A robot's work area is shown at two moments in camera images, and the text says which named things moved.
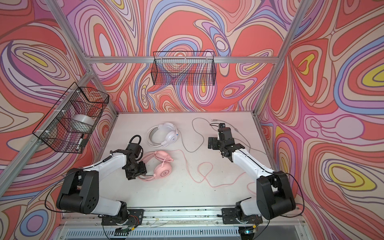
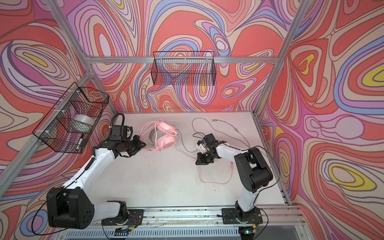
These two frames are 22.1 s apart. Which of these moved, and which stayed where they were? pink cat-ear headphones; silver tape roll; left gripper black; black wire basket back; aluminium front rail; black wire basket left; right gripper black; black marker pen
Moved: right gripper black; left gripper black; pink cat-ear headphones
Stayed: aluminium front rail; silver tape roll; black wire basket left; black marker pen; black wire basket back
